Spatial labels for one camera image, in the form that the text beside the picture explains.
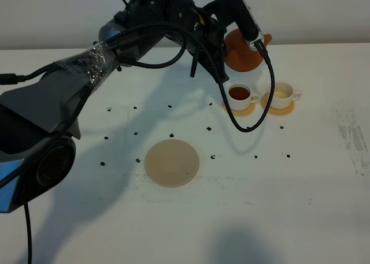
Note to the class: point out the right orange coaster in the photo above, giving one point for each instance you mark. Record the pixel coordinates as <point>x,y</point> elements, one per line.
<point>277,112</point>

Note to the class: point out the right white teacup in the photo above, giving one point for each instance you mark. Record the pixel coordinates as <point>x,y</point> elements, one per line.
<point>284,95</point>

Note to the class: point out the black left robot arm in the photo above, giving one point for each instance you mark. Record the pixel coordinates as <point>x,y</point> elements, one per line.
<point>39,122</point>

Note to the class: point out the beige teapot coaster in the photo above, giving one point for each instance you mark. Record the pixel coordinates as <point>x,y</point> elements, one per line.
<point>171,163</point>

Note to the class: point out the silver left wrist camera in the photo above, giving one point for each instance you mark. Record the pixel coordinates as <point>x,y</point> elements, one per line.
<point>238,12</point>

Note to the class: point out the brown clay teapot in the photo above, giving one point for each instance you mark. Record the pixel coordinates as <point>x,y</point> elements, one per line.
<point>239,56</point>

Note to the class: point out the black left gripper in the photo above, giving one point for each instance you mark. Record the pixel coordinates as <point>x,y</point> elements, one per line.
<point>203,27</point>

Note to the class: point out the white teacup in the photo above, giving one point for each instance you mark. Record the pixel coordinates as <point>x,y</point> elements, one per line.
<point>240,96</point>
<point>284,95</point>

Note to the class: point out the left white teacup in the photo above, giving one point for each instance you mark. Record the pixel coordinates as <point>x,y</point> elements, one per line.
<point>240,96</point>

